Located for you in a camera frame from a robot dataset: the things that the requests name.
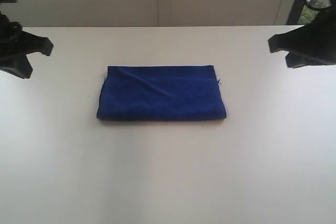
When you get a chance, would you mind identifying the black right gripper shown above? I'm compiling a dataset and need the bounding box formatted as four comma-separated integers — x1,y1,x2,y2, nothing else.
268,7,335,69

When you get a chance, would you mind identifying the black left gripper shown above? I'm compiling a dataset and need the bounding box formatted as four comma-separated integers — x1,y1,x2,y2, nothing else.
1,13,54,79

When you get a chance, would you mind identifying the blue microfiber towel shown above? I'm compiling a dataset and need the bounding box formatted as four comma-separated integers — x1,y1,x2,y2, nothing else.
97,65,227,121

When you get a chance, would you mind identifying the green tree outside window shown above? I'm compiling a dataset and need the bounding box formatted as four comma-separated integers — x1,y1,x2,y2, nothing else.
298,0,330,25

